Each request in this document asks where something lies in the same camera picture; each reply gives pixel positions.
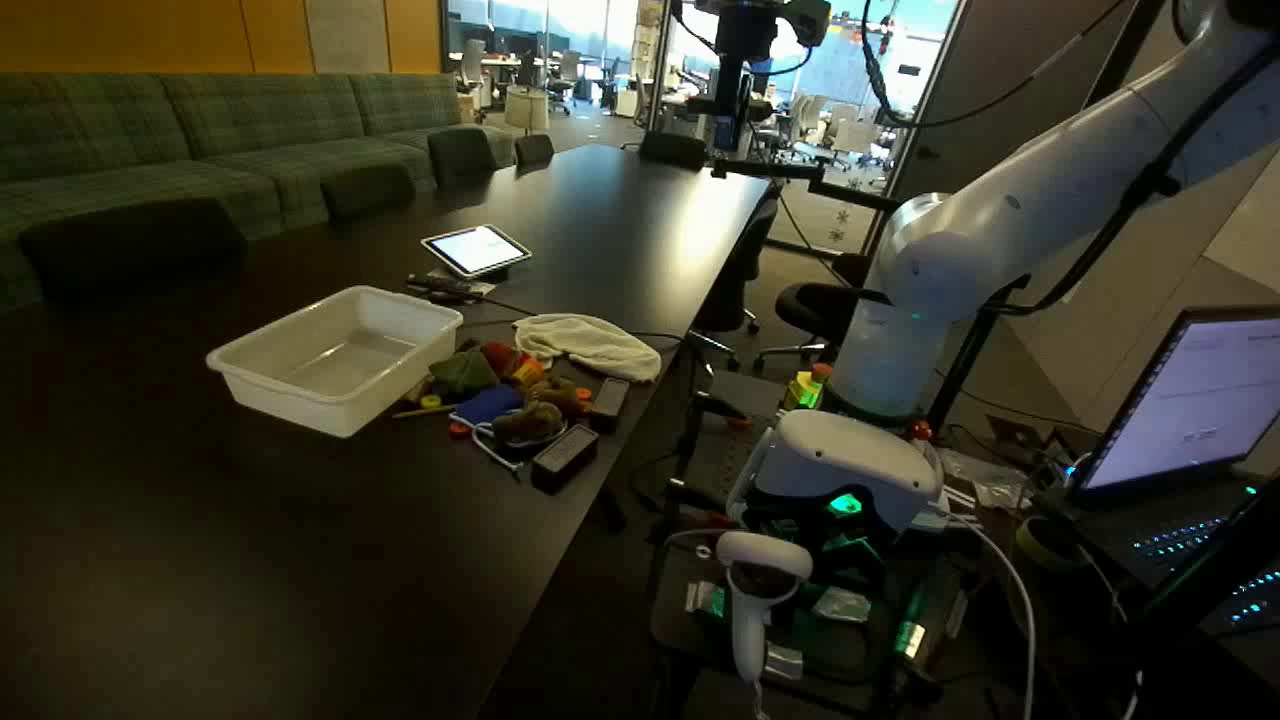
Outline green plaid sofa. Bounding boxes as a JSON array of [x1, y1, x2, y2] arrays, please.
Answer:
[[0, 73, 466, 318]]

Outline black round stool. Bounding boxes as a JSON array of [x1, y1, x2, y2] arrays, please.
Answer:
[[774, 280, 860, 354]]

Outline black office chair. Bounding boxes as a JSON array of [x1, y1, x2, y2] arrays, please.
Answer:
[[16, 198, 251, 312], [429, 123, 502, 202], [638, 129, 714, 171], [318, 162, 421, 224], [512, 133, 555, 177]]

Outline black electronics box green lights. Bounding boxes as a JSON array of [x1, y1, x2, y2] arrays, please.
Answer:
[[654, 526, 977, 699]]

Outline blue plush toy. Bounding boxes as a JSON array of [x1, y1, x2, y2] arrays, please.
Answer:
[[447, 385, 530, 431]]

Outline green plush toy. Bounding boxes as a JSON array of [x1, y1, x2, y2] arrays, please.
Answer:
[[429, 347, 502, 405]]

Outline small yellow green bottle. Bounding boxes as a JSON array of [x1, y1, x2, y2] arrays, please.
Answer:
[[786, 370, 832, 413]]

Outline white plastic storage box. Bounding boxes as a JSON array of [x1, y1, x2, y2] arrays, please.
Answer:
[[206, 280, 470, 440]]

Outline long dark grey bar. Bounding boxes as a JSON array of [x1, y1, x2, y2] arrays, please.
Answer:
[[530, 421, 603, 498]]

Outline tablet with lit screen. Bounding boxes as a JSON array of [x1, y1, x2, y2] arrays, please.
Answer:
[[418, 220, 535, 283]]

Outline black diagonal pole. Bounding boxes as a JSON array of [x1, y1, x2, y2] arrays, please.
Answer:
[[924, 274, 1034, 431]]

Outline grey rectangular block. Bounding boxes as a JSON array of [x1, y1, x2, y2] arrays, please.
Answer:
[[587, 376, 638, 423]]

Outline white headset cable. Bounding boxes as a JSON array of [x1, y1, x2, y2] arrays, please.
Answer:
[[932, 511, 1046, 720]]

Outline red plush ball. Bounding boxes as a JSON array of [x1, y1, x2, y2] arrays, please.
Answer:
[[476, 341, 526, 379]]

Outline white VR headset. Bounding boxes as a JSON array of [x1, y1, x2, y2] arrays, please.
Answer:
[[753, 407, 948, 535]]

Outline open black laptop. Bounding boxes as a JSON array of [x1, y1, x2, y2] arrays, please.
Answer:
[[1061, 305, 1280, 643]]

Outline white terry towel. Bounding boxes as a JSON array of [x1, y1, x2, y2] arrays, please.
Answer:
[[512, 308, 670, 389]]

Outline white VR controller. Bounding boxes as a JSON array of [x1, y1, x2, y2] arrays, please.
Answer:
[[714, 527, 816, 694]]

